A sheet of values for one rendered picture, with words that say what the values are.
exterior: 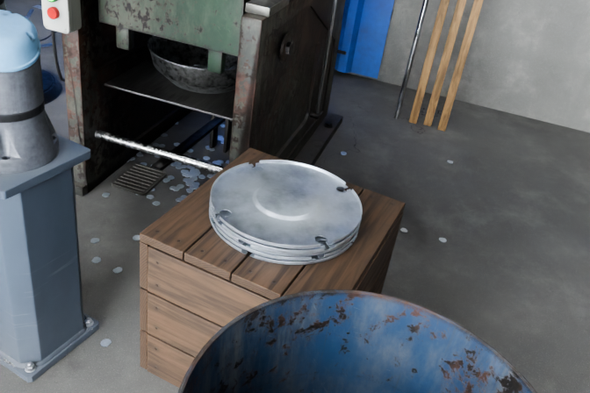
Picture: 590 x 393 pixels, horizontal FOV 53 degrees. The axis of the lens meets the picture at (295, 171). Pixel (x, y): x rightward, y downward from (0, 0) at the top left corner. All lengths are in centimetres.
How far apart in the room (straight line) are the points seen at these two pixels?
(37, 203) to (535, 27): 217
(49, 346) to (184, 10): 81
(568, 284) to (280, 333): 117
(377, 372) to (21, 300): 67
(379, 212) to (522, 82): 170
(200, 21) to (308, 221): 62
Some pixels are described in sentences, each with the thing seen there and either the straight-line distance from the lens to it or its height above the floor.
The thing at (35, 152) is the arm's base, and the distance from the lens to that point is 108.
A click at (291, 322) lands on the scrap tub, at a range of 82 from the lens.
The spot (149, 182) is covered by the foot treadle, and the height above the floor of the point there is 16.
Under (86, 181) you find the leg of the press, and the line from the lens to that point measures 181.
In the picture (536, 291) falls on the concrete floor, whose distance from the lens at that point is 177.
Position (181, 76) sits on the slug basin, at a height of 37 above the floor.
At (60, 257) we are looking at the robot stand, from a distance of 121.
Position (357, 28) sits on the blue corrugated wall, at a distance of 279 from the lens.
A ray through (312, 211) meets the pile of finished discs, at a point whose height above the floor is 39.
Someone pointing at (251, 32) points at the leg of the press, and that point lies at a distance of 137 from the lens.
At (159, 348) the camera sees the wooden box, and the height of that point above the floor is 9.
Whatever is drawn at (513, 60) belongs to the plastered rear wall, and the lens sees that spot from 279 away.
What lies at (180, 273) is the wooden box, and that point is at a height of 30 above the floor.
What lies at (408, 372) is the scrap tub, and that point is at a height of 37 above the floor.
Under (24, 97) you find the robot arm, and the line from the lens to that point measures 105.
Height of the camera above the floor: 101
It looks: 31 degrees down
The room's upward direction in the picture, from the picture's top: 9 degrees clockwise
